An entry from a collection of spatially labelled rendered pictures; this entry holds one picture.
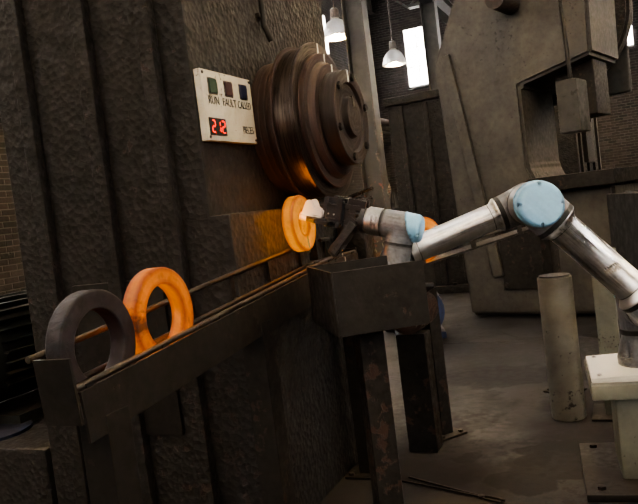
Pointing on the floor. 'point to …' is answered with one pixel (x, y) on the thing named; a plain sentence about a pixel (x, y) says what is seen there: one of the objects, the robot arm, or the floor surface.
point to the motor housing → (420, 385)
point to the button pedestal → (609, 337)
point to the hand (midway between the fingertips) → (298, 216)
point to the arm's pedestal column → (623, 456)
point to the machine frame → (162, 224)
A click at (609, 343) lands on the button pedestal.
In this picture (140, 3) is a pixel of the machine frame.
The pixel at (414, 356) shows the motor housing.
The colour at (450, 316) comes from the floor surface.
